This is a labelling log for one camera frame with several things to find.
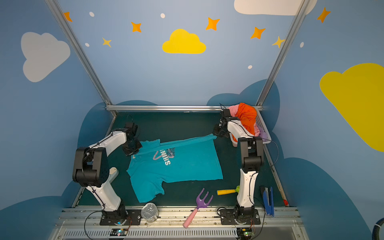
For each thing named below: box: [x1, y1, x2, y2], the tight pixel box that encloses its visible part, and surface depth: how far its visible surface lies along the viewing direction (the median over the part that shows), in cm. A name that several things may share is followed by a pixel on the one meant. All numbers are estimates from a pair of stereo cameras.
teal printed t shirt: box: [126, 134, 224, 203], surface depth 95 cm
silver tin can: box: [141, 202, 159, 223], surface depth 73 cm
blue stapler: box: [263, 186, 275, 217], surface depth 80 cm
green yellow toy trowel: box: [217, 185, 240, 196], surface depth 83 cm
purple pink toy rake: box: [183, 188, 214, 229], surface depth 80 cm
